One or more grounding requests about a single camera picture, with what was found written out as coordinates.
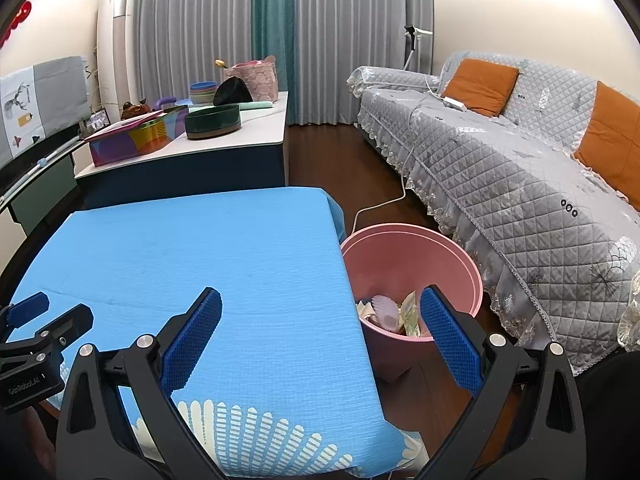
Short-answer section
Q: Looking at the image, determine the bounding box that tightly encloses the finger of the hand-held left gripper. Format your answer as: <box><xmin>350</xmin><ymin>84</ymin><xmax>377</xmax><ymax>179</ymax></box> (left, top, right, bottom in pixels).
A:
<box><xmin>0</xmin><ymin>292</ymin><xmax>51</xmax><ymax>332</ymax></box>
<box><xmin>0</xmin><ymin>304</ymin><xmax>95</xmax><ymax>361</ymax></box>

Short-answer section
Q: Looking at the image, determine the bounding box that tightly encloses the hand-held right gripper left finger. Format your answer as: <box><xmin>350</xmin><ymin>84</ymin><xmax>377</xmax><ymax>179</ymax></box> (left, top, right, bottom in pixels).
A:
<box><xmin>54</xmin><ymin>287</ymin><xmax>223</xmax><ymax>480</ymax></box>

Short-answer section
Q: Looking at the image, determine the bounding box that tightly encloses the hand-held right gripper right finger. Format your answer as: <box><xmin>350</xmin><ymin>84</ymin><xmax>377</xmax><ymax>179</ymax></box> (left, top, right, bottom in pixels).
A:
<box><xmin>419</xmin><ymin>284</ymin><xmax>587</xmax><ymax>480</ymax></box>

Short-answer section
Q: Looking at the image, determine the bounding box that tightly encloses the white paper cupcake liner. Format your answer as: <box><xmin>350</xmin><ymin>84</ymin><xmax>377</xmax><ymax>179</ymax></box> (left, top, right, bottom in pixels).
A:
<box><xmin>372</xmin><ymin>296</ymin><xmax>401</xmax><ymax>332</ymax></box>

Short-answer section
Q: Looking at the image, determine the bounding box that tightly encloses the pink plastic bin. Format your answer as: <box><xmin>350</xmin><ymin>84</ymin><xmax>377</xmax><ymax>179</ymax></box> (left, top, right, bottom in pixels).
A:
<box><xmin>340</xmin><ymin>223</ymin><xmax>484</xmax><ymax>356</ymax></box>

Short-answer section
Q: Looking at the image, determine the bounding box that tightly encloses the blue tablecloth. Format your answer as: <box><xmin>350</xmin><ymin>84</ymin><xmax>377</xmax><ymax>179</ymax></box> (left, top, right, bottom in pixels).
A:
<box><xmin>7</xmin><ymin>187</ymin><xmax>431</xmax><ymax>478</ymax></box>

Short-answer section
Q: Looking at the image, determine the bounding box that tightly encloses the television cabinet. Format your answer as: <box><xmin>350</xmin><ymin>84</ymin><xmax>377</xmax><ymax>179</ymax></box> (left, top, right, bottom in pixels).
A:
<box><xmin>0</xmin><ymin>137</ymin><xmax>88</xmax><ymax>236</ymax></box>

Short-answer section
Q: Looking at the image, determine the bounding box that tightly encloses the white stick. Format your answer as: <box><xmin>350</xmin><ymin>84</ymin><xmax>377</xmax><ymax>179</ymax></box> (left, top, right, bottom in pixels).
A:
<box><xmin>0</xmin><ymin>152</ymin><xmax>62</xmax><ymax>202</ymax></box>

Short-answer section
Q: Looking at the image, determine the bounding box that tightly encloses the grey quilted sofa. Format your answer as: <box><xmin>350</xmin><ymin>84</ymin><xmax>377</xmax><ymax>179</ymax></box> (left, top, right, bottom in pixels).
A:
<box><xmin>346</xmin><ymin>51</ymin><xmax>640</xmax><ymax>376</ymax></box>

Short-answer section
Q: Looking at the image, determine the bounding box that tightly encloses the white top coffee table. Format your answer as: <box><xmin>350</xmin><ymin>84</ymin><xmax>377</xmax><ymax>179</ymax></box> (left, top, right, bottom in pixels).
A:
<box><xmin>74</xmin><ymin>91</ymin><xmax>290</xmax><ymax>211</ymax></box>

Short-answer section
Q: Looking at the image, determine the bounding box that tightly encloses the colourful tin box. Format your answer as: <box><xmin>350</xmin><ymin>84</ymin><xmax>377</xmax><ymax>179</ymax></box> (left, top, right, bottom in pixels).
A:
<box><xmin>82</xmin><ymin>112</ymin><xmax>188</xmax><ymax>167</ymax></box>

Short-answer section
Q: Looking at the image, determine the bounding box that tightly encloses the television with grey cover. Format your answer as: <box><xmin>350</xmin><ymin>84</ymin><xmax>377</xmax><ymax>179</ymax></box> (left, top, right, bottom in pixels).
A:
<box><xmin>0</xmin><ymin>55</ymin><xmax>88</xmax><ymax>163</ymax></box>

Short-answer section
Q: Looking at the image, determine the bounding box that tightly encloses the dark green round tin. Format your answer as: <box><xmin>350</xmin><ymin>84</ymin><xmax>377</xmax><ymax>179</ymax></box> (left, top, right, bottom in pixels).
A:
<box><xmin>184</xmin><ymin>104</ymin><xmax>242</xmax><ymax>141</ymax></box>

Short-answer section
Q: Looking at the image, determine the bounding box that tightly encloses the stack of coloured bowls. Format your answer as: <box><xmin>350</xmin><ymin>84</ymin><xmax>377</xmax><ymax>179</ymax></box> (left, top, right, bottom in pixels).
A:
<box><xmin>189</xmin><ymin>81</ymin><xmax>219</xmax><ymax>106</ymax></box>

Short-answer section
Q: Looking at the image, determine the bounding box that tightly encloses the orange cushion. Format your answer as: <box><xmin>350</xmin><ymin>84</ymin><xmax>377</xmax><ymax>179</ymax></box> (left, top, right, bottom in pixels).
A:
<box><xmin>572</xmin><ymin>81</ymin><xmax>640</xmax><ymax>196</ymax></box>
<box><xmin>442</xmin><ymin>58</ymin><xmax>521</xmax><ymax>117</ymax></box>

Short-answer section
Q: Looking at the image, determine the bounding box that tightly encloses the pink fabric basket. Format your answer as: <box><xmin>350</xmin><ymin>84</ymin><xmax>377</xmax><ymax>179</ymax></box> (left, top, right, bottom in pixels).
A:
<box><xmin>230</xmin><ymin>56</ymin><xmax>278</xmax><ymax>103</ymax></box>

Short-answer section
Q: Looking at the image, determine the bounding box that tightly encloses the white standing air conditioner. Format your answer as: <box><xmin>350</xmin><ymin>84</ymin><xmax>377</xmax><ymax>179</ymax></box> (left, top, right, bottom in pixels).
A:
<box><xmin>96</xmin><ymin>0</ymin><xmax>137</xmax><ymax>121</ymax></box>

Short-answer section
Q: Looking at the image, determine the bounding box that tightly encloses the white floor lamp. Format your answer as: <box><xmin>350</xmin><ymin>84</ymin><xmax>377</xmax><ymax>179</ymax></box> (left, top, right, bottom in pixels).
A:
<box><xmin>404</xmin><ymin>25</ymin><xmax>433</xmax><ymax>78</ymax></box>

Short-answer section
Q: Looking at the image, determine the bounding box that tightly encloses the grey curtain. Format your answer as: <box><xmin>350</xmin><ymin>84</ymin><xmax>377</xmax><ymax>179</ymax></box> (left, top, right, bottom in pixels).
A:
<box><xmin>292</xmin><ymin>0</ymin><xmax>435</xmax><ymax>126</ymax></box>
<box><xmin>125</xmin><ymin>0</ymin><xmax>258</xmax><ymax>106</ymax></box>

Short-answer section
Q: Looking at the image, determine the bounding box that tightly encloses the teal curtain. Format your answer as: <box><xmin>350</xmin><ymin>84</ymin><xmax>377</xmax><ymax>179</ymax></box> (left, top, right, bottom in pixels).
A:
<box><xmin>251</xmin><ymin>0</ymin><xmax>297</xmax><ymax>126</ymax></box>

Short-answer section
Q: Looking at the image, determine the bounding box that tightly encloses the white power cable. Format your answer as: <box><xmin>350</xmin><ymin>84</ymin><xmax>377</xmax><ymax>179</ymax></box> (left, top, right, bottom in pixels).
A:
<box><xmin>354</xmin><ymin>77</ymin><xmax>441</xmax><ymax>231</ymax></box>

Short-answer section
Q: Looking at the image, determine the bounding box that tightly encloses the red wall decoration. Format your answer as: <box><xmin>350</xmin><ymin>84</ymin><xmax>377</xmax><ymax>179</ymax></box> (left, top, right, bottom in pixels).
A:
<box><xmin>0</xmin><ymin>1</ymin><xmax>32</xmax><ymax>48</ymax></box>

